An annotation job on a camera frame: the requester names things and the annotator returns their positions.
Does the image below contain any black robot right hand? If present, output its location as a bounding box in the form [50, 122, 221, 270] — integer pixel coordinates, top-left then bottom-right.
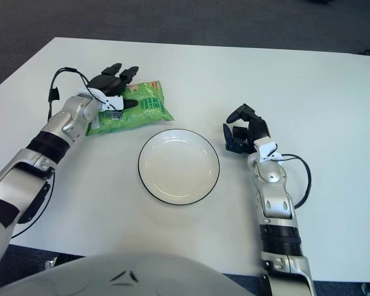
[223, 104, 272, 154]

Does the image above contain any silver robot torso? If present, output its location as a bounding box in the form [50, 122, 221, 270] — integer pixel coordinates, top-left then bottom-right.
[0, 252, 257, 296]

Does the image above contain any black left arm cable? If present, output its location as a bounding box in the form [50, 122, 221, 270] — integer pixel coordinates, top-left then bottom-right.
[10, 67, 93, 240]

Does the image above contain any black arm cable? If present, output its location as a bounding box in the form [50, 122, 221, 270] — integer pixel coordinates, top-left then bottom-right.
[280, 153, 311, 210]
[10, 67, 93, 240]

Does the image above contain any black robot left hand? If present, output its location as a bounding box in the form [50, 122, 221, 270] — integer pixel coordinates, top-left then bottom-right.
[88, 63, 140, 110]

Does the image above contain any white plate black rim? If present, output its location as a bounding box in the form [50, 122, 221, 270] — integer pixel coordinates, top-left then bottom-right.
[138, 128, 220, 207]

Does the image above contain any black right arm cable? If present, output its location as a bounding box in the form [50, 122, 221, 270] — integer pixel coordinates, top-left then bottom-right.
[280, 153, 311, 210]

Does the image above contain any green snack bag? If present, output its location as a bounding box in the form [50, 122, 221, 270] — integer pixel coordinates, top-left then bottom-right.
[85, 80, 175, 136]

